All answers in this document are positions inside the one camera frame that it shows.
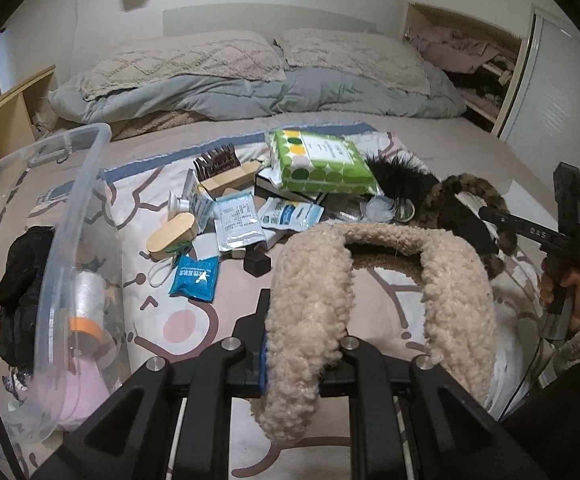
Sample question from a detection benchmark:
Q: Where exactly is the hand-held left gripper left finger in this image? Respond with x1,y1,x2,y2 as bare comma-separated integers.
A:
32,287,273,480

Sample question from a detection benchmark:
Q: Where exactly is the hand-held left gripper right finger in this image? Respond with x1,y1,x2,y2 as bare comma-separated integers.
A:
320,335,550,480

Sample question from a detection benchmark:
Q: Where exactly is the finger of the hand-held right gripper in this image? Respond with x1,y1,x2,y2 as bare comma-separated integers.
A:
478,206,553,246

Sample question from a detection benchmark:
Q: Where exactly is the leopard print headband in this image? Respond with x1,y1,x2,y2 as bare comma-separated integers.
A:
417,172,515,281

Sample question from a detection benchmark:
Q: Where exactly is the beige fleece headband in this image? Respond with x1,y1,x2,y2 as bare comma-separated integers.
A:
252,222,495,446

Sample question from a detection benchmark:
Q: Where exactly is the blue foil packet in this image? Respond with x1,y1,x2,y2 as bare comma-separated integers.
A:
168,254,221,302

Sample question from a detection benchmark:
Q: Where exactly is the white mesh pouf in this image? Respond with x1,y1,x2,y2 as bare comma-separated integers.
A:
367,196,395,222

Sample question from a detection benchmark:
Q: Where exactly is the clear plastic storage bin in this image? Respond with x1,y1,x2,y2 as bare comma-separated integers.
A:
0,122,136,443

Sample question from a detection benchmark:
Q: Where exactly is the dark cloth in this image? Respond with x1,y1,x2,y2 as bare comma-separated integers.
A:
438,195,495,261

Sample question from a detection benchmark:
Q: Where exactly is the printed blanket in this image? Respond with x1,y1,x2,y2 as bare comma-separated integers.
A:
20,120,555,480

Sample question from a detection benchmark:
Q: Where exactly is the beige bed sheet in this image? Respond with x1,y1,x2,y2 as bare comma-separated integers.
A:
0,110,570,241

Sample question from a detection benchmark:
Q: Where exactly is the black cube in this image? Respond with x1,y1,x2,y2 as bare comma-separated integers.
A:
242,251,273,277

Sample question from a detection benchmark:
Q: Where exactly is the white closet door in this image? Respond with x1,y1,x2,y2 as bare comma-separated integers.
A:
494,7,580,196

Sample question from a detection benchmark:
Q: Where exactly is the black feather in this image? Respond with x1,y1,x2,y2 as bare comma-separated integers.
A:
367,154,440,201

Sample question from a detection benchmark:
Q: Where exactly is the closet shelf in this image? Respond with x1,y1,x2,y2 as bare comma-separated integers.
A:
402,0,535,133

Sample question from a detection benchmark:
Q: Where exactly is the clear plastic case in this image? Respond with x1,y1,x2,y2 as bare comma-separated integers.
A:
327,195,371,223

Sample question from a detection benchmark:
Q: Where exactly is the silver foil pouch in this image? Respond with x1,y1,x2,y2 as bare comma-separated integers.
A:
213,191,265,253

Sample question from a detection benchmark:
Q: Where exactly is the blue white pouch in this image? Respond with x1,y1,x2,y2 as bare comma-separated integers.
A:
257,197,325,250

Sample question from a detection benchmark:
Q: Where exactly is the wooden oval case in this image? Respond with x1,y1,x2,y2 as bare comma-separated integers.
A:
146,212,199,261

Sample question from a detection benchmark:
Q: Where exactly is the pile of clothes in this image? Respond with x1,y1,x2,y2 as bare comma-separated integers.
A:
410,25,515,116

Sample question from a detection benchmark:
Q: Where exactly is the pink cloth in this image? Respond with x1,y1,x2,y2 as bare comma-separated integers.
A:
25,360,113,431

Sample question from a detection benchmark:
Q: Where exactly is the white tube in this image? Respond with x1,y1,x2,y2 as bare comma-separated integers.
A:
167,191,193,221

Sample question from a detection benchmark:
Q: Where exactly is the clear tape roll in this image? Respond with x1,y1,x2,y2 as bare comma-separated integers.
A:
67,270,108,356

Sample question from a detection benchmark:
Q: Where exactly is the black book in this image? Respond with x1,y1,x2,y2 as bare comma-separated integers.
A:
255,165,331,206

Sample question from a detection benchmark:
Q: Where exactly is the wooden rectangular box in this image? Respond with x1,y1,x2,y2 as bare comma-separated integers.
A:
192,144,263,196

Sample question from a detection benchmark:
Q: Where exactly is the green dotted wipes pack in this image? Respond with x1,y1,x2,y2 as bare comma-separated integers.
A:
265,129,385,196

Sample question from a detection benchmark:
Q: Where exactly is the person's dark clothing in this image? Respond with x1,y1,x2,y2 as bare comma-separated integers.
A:
500,360,580,480

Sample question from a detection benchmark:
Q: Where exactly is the beige quilted pillow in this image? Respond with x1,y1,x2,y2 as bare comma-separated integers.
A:
80,30,288,101
272,27,431,96

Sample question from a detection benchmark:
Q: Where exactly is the black cloth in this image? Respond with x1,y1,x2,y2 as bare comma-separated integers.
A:
0,226,56,376

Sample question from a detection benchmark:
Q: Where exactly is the grey duvet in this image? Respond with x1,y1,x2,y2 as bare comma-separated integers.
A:
47,67,468,123

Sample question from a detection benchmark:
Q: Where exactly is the beige headboard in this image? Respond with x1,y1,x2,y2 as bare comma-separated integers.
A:
162,5,378,41

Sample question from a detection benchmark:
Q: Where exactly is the wooden shelf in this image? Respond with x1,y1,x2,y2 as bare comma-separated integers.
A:
0,65,58,176

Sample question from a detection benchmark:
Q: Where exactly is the white cord loop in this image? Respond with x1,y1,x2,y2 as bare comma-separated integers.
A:
147,255,181,289

